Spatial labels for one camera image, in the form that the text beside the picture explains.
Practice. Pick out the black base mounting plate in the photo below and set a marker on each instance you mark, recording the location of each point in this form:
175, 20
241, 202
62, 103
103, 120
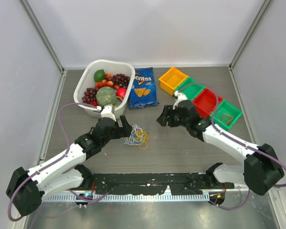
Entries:
153, 183

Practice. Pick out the white fruit basket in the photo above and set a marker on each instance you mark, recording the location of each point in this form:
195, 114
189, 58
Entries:
113, 67

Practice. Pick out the white slotted cable duct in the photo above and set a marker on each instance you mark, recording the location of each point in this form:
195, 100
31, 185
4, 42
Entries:
165, 197

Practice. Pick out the upper purple grape bunch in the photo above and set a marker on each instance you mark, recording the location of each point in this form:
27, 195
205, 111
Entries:
120, 80

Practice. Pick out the green lime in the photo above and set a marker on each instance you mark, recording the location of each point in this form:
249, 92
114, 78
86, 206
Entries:
99, 75

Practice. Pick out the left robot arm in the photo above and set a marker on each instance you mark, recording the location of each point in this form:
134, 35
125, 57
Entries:
28, 188

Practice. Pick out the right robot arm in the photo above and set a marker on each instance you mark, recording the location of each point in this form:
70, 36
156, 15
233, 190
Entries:
260, 170

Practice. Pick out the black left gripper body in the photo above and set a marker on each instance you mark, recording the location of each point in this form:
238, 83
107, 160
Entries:
115, 133

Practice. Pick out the small watermelon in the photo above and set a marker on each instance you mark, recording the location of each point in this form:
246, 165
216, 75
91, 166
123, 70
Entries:
106, 96

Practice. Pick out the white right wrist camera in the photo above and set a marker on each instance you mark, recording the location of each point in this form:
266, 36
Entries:
179, 97

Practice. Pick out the blue Doritos chip bag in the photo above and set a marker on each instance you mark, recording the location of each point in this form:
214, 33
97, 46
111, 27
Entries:
143, 91

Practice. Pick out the red plastic bin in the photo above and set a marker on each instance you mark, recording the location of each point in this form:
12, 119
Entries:
205, 103

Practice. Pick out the lower purple grape bunch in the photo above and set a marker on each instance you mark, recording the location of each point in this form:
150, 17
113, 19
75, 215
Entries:
90, 96

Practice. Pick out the green plastic bin near yellow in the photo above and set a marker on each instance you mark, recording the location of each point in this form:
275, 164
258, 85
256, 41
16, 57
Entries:
190, 88

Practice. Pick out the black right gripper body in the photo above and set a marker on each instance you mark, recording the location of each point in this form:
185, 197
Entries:
176, 119

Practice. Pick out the green plastic bin far right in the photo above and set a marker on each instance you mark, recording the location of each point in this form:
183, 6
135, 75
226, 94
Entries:
227, 115

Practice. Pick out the purple grape bunch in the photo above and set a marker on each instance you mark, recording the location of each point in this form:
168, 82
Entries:
90, 96
120, 80

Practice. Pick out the peaches in basket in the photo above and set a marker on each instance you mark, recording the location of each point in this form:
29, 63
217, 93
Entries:
108, 81

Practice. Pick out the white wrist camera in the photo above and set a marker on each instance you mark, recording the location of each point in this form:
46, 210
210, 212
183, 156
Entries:
179, 97
107, 113

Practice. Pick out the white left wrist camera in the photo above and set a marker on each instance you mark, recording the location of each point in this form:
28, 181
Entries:
107, 113

